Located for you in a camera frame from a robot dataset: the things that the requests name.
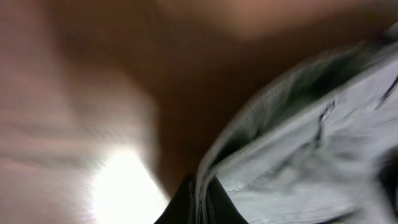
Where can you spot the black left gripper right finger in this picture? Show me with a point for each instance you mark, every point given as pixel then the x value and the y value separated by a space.
pixel 219 207

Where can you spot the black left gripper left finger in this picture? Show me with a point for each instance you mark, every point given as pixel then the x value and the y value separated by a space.
pixel 181 208

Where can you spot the grey shorts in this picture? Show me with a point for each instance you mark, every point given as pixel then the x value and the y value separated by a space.
pixel 317 145

